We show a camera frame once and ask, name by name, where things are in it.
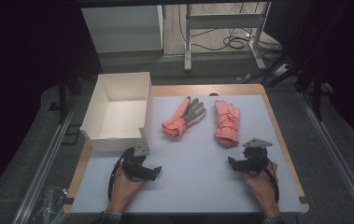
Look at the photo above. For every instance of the person's right hand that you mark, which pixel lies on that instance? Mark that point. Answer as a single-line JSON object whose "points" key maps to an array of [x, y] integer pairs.
{"points": [[263, 189]]}

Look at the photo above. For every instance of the pink glove with red print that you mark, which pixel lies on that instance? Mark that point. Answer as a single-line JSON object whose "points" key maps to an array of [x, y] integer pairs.
{"points": [[227, 124]]}

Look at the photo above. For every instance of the white cabinet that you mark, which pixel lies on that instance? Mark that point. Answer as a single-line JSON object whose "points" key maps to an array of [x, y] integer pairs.
{"points": [[124, 28]]}

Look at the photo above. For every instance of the person's left hand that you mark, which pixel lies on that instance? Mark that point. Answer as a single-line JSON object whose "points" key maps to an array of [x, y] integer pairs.
{"points": [[124, 189]]}

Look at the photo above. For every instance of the clear plastic bag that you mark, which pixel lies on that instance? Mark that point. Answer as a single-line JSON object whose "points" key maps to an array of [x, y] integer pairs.
{"points": [[51, 203]]}

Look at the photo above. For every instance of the black metal stand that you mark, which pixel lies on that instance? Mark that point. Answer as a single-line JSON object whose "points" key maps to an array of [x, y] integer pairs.
{"points": [[63, 99], [316, 90]]}

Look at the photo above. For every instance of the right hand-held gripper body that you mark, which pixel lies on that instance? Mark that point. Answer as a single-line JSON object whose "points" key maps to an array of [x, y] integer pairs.
{"points": [[254, 157]]}

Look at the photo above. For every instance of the person's right checked sleeve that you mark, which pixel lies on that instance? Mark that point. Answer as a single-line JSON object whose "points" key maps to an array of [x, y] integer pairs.
{"points": [[273, 220]]}

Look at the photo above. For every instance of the pink glove with grey palm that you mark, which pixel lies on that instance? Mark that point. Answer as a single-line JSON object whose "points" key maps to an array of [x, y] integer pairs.
{"points": [[177, 123]]}

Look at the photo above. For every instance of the grey metal desk frame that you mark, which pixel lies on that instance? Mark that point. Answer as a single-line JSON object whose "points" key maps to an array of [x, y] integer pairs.
{"points": [[224, 21]]}

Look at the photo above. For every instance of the person's left checked sleeve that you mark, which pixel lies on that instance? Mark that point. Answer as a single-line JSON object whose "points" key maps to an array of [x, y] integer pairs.
{"points": [[110, 217]]}

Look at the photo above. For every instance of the aluminium floor rail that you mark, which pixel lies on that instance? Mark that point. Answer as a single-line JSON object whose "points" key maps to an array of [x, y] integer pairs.
{"points": [[45, 161], [336, 158]]}

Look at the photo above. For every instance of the person's checked sleeve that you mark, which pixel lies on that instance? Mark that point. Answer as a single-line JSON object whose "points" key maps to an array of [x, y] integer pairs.
{"points": [[110, 217], [273, 220]]}

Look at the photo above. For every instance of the white power strip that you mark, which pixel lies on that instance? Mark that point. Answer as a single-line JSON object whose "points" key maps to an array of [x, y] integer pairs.
{"points": [[281, 70]]}

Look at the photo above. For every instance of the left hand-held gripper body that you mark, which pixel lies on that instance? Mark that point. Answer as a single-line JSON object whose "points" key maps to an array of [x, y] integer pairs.
{"points": [[135, 163]]}

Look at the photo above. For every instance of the white box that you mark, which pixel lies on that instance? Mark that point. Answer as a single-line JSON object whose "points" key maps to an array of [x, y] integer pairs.
{"points": [[118, 115]]}

